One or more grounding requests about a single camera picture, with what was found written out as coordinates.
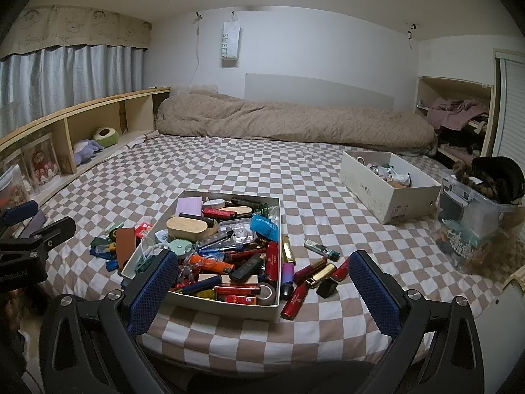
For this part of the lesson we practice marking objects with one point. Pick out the beige printed curtain valance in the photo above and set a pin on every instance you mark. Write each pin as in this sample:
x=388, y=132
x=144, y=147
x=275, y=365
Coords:
x=78, y=28

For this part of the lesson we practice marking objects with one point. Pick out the large red tube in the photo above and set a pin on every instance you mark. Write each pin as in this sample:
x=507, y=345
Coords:
x=296, y=300

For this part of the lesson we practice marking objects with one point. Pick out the blue foil packet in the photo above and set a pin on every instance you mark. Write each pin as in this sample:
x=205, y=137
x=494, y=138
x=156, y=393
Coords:
x=264, y=227

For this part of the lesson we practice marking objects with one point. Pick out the lilac flat pouch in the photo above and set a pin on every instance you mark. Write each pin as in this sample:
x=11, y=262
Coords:
x=38, y=218

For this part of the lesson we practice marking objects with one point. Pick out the dark red lipstick tube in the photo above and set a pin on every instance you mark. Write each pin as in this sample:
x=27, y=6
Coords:
x=308, y=270

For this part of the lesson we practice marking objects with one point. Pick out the pink clothes pile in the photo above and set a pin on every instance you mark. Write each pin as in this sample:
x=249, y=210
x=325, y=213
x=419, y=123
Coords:
x=455, y=111

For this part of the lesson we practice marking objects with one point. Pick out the black rectangular device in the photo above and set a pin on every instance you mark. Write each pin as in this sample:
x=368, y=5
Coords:
x=246, y=269

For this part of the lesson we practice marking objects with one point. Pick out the wooden alcove shelf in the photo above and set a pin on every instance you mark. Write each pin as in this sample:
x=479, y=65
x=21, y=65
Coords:
x=426, y=90

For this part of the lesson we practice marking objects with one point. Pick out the orange plastic tool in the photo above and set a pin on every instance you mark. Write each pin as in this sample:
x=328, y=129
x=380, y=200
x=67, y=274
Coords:
x=207, y=264

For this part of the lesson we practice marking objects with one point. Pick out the oval wooden case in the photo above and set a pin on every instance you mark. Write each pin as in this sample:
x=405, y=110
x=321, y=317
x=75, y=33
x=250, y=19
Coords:
x=186, y=227

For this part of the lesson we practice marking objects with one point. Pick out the checkered bed sheet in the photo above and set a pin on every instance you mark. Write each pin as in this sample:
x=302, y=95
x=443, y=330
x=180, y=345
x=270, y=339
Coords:
x=246, y=164

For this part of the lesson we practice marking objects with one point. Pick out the mint round case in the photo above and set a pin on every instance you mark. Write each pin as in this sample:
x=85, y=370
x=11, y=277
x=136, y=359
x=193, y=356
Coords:
x=180, y=248

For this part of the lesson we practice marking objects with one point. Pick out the purple lighter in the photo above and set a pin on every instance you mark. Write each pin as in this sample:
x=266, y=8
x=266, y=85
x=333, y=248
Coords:
x=287, y=280

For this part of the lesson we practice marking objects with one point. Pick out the gold lipstick tube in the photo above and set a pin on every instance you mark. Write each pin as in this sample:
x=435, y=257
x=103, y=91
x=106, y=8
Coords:
x=322, y=275

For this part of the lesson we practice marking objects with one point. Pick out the white tall shoe box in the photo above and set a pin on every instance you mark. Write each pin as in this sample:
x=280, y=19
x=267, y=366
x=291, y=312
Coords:
x=402, y=201

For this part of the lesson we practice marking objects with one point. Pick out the black square cap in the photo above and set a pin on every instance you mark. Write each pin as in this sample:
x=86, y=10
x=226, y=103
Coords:
x=327, y=288

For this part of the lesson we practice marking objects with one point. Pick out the clear display box red doll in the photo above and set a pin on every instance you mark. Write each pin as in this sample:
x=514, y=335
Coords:
x=39, y=164

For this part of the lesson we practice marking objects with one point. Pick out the teal metal case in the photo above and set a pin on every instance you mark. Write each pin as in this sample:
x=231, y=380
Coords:
x=95, y=242

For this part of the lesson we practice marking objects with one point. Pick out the wooden shelf unit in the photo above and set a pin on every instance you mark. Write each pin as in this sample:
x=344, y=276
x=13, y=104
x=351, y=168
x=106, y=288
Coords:
x=94, y=108

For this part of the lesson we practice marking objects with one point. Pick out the rolled beige cloth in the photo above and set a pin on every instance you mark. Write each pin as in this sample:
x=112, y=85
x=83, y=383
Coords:
x=149, y=134

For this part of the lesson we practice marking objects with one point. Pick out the white shallow cardboard box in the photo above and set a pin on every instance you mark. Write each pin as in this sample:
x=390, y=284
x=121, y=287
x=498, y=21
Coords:
x=229, y=308

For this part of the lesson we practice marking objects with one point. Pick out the brown tape roll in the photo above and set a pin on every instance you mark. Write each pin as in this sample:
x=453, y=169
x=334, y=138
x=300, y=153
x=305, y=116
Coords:
x=266, y=294

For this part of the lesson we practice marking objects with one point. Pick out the clear snack jar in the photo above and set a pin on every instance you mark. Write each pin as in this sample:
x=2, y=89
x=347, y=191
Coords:
x=10, y=191

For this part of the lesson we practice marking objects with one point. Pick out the mint green slim box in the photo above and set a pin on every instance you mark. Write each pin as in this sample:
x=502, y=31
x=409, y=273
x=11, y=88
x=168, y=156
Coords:
x=115, y=226

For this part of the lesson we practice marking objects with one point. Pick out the black round tin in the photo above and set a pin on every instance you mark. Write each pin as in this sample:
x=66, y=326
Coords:
x=107, y=236

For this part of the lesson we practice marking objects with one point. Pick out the beige duvet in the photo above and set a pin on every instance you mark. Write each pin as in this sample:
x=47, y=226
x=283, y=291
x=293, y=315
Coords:
x=287, y=123

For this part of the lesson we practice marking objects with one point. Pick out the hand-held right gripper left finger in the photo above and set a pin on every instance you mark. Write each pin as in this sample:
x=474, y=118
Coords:
x=154, y=291

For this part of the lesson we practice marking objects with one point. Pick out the white window blind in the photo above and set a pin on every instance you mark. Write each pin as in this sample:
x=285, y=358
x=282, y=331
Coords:
x=512, y=106

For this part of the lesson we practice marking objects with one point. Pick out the purple plush toy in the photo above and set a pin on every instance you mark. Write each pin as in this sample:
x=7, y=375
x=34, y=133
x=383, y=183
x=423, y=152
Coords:
x=86, y=150

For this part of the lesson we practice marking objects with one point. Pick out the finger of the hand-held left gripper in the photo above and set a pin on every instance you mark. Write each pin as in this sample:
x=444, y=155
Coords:
x=18, y=212
x=53, y=232

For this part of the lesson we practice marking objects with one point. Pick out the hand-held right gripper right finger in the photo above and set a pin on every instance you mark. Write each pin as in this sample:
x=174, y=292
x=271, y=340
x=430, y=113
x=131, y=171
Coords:
x=373, y=295

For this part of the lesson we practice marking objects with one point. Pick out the gold red lipstick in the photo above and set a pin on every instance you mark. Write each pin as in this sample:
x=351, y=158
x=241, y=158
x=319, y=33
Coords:
x=287, y=250

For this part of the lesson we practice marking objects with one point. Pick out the purple notepad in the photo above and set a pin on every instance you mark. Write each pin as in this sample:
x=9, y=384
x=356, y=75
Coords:
x=189, y=206

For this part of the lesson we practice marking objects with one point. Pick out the white round case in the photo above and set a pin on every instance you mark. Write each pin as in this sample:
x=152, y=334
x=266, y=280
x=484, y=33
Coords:
x=215, y=204

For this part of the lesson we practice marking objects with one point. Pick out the white hanging paper bag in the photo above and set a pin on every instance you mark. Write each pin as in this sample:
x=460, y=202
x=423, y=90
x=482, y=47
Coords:
x=230, y=45

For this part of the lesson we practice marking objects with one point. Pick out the grey-blue curtain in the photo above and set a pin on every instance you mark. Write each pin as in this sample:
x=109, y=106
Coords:
x=69, y=78

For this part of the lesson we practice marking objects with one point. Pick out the clear plastic case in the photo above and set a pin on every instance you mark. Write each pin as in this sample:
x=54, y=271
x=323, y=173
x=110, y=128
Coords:
x=238, y=230

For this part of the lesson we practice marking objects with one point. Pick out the clear plastic storage bin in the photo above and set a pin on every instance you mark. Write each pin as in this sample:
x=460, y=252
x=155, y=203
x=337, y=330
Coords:
x=475, y=230

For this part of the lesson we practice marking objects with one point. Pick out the green plush toy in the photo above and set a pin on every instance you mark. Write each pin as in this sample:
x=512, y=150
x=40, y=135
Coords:
x=106, y=136

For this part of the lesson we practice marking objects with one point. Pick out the red packet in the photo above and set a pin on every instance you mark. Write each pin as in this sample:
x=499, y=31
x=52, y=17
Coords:
x=143, y=230

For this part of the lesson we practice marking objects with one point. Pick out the brown leather pouch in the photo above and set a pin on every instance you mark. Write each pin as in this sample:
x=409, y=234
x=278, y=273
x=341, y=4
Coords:
x=125, y=246

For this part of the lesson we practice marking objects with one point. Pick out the grey wall panel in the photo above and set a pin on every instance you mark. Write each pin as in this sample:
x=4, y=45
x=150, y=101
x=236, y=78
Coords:
x=320, y=90

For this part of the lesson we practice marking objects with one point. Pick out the green clear lighter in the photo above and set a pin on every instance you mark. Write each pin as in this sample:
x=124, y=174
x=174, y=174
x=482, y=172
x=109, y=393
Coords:
x=322, y=249

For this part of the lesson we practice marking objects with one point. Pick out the dark brown headbands bundle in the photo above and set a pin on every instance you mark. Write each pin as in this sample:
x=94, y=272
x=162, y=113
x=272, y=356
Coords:
x=492, y=180

